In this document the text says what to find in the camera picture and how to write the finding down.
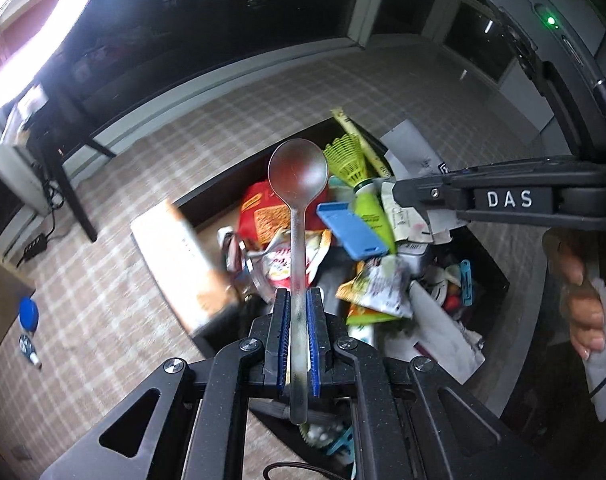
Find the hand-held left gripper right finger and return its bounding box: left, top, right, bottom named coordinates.
left=305, top=287, right=571, bottom=480

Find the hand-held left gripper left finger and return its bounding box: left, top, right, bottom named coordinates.
left=40, top=287, right=291, bottom=480

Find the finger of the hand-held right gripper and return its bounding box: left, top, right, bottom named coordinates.
left=390, top=159, right=557, bottom=223

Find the white printed packet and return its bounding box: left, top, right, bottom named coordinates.
left=380, top=120, right=446, bottom=181

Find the blue clothespin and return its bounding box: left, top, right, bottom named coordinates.
left=317, top=202, right=388, bottom=261
left=460, top=259, right=475, bottom=307
left=328, top=425, right=356, bottom=463

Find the black storage box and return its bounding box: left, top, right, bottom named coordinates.
left=131, top=117, right=511, bottom=480

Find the metal spoon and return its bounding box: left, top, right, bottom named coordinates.
left=268, top=138, right=329, bottom=426

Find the blue round tag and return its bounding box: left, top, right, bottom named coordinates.
left=19, top=297, right=40, bottom=333

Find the person's right hand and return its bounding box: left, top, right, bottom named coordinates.
left=543, top=230, right=606, bottom=361

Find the red white snack packet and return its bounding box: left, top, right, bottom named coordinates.
left=243, top=230, right=334, bottom=301

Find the white yellow snack packet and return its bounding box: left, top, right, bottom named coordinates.
left=337, top=255, right=414, bottom=321

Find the grey knobbly plastic piece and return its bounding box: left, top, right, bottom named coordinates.
left=303, top=422, right=344, bottom=446

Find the white envelope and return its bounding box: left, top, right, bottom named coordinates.
left=383, top=280, right=486, bottom=383

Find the red orange snack bag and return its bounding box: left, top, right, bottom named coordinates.
left=239, top=182, right=294, bottom=246

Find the orange white tissue pack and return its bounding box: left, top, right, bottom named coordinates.
left=130, top=200, right=239, bottom=336

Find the lime green tube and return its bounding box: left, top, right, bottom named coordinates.
left=353, top=190, right=396, bottom=256

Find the green shuttlecock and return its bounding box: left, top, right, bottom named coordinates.
left=324, top=136, right=379, bottom=196

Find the yellow green stick packet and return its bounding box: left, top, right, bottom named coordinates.
left=331, top=107, right=396, bottom=181

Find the black tripod stand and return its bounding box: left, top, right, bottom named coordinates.
left=25, top=60, right=118, bottom=243

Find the black power strip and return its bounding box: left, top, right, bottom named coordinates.
left=18, top=232, right=48, bottom=261

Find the thin black cable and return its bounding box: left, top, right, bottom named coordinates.
left=263, top=464, right=356, bottom=480

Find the white window frame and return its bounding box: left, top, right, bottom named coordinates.
left=348, top=0, right=549, bottom=136

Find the black power cable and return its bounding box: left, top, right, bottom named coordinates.
left=40, top=180, right=66, bottom=241

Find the white ring light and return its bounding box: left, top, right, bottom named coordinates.
left=0, top=0, right=111, bottom=126

